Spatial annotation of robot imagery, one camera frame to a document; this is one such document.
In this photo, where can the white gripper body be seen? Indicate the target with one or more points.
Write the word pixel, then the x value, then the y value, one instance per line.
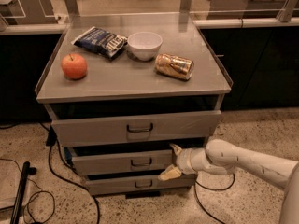
pixel 182 160

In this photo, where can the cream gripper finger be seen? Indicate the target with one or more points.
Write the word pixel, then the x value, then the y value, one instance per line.
pixel 176 148
pixel 171 172

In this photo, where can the grey drawer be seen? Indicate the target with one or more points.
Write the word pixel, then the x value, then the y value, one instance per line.
pixel 124 162
pixel 135 182
pixel 130 129

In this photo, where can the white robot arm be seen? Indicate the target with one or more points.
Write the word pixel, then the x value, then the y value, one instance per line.
pixel 219 157

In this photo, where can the grey top drawer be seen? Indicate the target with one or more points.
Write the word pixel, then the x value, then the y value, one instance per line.
pixel 130 129

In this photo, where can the grey bottom drawer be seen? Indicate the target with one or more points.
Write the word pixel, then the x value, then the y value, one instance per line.
pixel 135 182

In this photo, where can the grey drawer cabinet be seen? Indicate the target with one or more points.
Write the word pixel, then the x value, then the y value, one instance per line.
pixel 129 87

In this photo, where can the gold soda can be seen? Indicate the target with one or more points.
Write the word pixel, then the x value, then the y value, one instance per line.
pixel 174 66

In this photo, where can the white bowl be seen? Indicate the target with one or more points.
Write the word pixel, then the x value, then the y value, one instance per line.
pixel 144 45

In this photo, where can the red apple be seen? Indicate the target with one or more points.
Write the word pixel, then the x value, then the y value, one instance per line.
pixel 74 66

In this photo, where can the blue chip bag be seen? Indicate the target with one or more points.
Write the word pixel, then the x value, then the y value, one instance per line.
pixel 101 42

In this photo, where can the black pole on floor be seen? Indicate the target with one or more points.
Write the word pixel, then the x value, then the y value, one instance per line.
pixel 26 170

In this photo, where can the grey background cabinet right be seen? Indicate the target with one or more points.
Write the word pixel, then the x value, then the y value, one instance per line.
pixel 236 9

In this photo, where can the grey background cabinet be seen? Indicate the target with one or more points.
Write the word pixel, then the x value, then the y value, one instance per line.
pixel 236 9
pixel 22 12

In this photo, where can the grey background cabinet left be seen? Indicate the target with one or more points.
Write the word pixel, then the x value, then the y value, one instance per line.
pixel 22 12

